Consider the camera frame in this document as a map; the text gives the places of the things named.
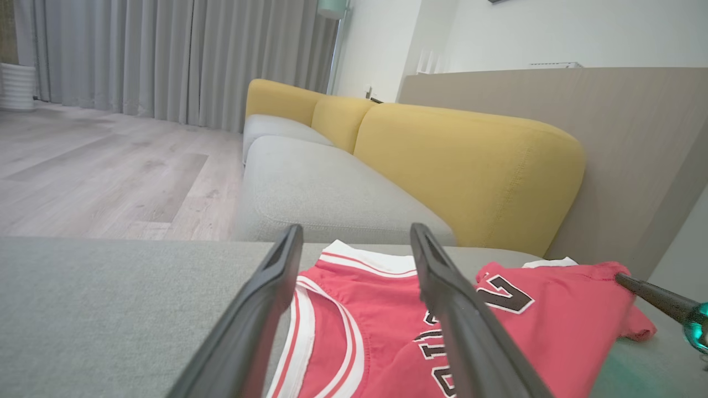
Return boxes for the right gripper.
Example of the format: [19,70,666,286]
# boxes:
[615,273,708,354]

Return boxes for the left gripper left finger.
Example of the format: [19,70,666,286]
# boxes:
[166,224,304,398]

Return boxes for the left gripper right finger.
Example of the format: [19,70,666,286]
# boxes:
[410,223,554,398]

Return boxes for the red and white shorts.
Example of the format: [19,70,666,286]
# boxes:
[265,239,658,398]

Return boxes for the yellow sofa back cushion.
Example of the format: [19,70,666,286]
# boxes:
[311,95,378,155]
[354,102,587,258]
[245,78,328,129]

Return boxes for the grey pleated curtain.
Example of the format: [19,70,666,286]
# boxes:
[14,0,339,133]

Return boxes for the floor lamp pale green shade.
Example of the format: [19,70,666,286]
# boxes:
[317,0,351,96]

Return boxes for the white ribbed round appliance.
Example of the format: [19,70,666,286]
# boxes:
[0,62,37,113]

